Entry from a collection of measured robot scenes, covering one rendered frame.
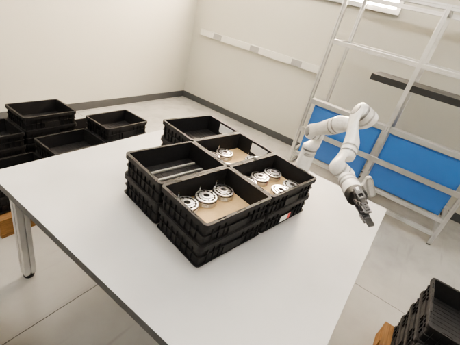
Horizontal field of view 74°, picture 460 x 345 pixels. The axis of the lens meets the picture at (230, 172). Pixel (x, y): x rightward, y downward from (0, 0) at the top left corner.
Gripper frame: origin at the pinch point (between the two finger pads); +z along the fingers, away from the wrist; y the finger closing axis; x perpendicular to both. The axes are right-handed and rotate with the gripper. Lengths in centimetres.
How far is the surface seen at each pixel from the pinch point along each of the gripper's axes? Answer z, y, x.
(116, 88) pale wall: -342, 30, -216
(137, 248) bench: -9, 7, -88
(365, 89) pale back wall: -297, -77, 93
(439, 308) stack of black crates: -24, -98, 31
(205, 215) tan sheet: -22, 4, -60
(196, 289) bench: 6, -7, -66
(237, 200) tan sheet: -38, -4, -49
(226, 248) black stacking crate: -14, -10, -56
